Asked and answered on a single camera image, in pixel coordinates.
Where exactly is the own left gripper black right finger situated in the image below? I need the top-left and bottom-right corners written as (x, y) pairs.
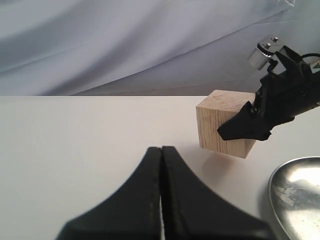
top-left (161, 146), bottom-right (272, 240)

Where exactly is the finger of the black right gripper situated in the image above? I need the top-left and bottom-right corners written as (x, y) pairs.
top-left (217, 101), bottom-right (271, 141)

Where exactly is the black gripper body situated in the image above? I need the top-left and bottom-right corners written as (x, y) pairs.
top-left (254, 46), bottom-right (320, 125)

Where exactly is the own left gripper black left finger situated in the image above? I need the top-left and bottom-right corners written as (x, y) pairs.
top-left (57, 147), bottom-right (162, 240)

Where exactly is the light wooden cube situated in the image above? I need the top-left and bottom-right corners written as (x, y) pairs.
top-left (196, 89), bottom-right (258, 160)

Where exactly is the round stainless steel plate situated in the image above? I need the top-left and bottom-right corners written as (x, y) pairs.
top-left (267, 156), bottom-right (320, 240)

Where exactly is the grey backdrop cloth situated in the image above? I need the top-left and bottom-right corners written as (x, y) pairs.
top-left (0, 0), bottom-right (320, 96)

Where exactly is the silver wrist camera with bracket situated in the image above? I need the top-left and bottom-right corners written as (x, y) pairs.
top-left (248, 35), bottom-right (285, 70)

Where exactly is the black camera cable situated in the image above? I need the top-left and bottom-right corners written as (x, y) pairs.
top-left (298, 52), bottom-right (320, 62)

